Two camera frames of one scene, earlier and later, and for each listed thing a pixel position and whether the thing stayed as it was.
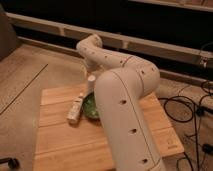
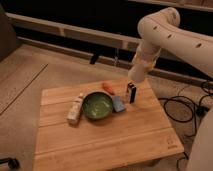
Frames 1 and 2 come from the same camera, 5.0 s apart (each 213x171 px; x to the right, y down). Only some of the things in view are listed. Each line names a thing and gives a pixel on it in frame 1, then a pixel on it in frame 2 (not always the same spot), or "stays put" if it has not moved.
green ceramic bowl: x=89 y=106 stays put
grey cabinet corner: x=8 y=35 stays put
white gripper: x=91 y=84 → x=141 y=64
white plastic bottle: x=74 y=112 stays put
